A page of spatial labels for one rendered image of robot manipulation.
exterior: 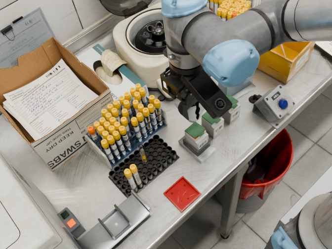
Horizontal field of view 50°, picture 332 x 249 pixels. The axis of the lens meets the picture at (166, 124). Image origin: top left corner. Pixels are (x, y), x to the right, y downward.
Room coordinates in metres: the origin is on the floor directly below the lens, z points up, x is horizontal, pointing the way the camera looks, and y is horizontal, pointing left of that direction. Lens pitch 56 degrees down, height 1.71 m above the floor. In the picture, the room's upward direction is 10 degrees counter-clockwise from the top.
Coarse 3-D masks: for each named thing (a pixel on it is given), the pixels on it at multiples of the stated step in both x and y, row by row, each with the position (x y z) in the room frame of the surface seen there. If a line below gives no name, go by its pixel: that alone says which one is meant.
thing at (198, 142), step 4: (188, 136) 0.46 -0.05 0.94; (204, 136) 0.46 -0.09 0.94; (188, 140) 0.47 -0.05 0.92; (192, 140) 0.45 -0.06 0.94; (196, 140) 0.45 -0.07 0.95; (200, 140) 0.45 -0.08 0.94; (204, 140) 0.45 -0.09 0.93; (192, 144) 0.45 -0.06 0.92; (196, 144) 0.44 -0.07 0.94; (200, 144) 0.44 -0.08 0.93; (204, 144) 0.45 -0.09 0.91; (196, 148) 0.44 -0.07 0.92; (200, 148) 0.44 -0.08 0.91
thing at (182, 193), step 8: (176, 184) 0.37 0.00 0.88; (184, 184) 0.37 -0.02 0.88; (168, 192) 0.35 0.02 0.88; (176, 192) 0.35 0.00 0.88; (184, 192) 0.34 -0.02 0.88; (192, 192) 0.34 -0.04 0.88; (176, 200) 0.33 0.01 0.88; (184, 200) 0.32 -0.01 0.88; (192, 200) 0.32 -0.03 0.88; (184, 208) 0.30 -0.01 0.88
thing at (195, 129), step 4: (192, 124) 0.49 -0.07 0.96; (196, 124) 0.49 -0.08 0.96; (188, 128) 0.48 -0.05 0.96; (192, 128) 0.48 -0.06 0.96; (196, 128) 0.47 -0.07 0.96; (200, 128) 0.47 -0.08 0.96; (204, 128) 0.47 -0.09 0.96; (188, 132) 0.47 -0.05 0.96; (192, 132) 0.46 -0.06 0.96; (196, 132) 0.46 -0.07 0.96; (200, 132) 0.46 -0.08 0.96; (204, 132) 0.46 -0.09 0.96; (192, 136) 0.45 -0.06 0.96; (196, 136) 0.45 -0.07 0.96; (200, 136) 0.45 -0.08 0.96
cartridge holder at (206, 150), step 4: (184, 136) 0.50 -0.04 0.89; (180, 140) 0.49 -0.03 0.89; (184, 140) 0.47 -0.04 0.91; (208, 140) 0.46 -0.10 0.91; (180, 144) 0.48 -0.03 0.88; (184, 144) 0.47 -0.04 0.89; (188, 144) 0.46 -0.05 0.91; (208, 144) 0.45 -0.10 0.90; (188, 148) 0.46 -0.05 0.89; (192, 148) 0.45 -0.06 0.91; (204, 148) 0.44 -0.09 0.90; (208, 148) 0.45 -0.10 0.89; (212, 148) 0.45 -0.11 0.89; (192, 152) 0.45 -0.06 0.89; (196, 152) 0.43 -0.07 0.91; (200, 152) 0.44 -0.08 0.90; (204, 152) 0.44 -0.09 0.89; (208, 152) 0.44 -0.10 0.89; (212, 152) 0.44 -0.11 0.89; (196, 156) 0.43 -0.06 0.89; (200, 156) 0.43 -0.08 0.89; (204, 156) 0.43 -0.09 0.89; (208, 156) 0.43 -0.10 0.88; (200, 160) 0.42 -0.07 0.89; (204, 160) 0.42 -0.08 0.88
